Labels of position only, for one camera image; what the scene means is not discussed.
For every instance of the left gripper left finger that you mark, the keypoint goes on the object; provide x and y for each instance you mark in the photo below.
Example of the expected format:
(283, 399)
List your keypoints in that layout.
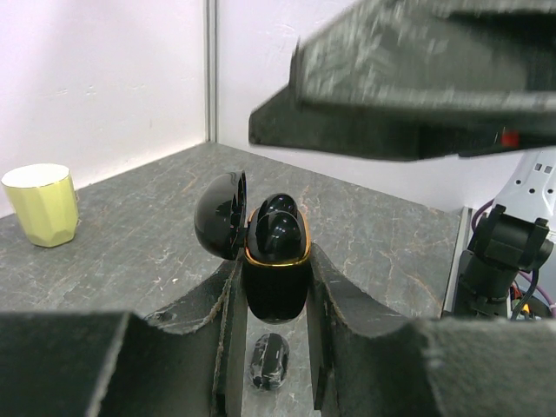
(183, 360)

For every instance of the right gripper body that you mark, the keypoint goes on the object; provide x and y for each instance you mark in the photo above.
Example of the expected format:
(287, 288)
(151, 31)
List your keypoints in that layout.
(436, 142)

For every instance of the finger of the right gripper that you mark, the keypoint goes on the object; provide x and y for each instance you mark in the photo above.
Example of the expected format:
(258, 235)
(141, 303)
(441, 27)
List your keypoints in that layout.
(283, 122)
(432, 55)

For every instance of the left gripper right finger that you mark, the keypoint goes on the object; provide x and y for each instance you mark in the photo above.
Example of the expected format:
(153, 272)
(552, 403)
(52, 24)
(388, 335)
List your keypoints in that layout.
(368, 360)

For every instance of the black earbud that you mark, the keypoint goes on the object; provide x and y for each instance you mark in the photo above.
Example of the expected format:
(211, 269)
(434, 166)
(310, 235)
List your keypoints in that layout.
(278, 202)
(277, 239)

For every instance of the black marbled charging case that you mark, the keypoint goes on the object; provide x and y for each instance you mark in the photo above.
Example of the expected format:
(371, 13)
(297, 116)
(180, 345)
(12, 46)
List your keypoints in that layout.
(269, 362)

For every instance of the black glossy charging case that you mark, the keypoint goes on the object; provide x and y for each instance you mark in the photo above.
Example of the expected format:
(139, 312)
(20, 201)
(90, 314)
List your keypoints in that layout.
(276, 293)

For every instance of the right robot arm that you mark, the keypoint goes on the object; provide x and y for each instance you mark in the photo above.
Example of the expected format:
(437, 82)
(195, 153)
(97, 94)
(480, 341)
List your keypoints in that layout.
(513, 237)

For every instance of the yellow-green mug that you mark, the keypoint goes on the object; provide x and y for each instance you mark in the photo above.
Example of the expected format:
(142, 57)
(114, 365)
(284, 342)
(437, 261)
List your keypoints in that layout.
(44, 200)

